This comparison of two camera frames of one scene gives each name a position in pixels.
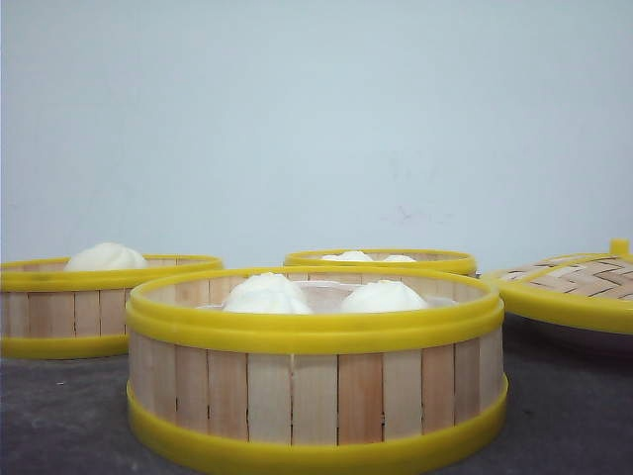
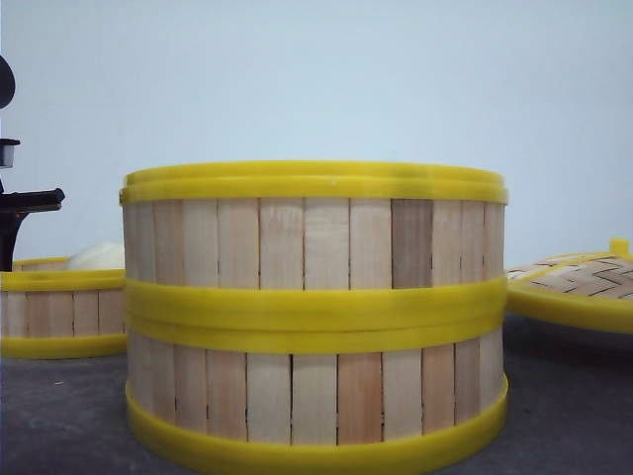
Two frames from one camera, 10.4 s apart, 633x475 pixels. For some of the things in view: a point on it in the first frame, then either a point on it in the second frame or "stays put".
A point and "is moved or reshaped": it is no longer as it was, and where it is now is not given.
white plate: [526, 337] stays put
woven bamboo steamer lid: [594, 289] stays put
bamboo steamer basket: [387, 258] is moved or reshaped
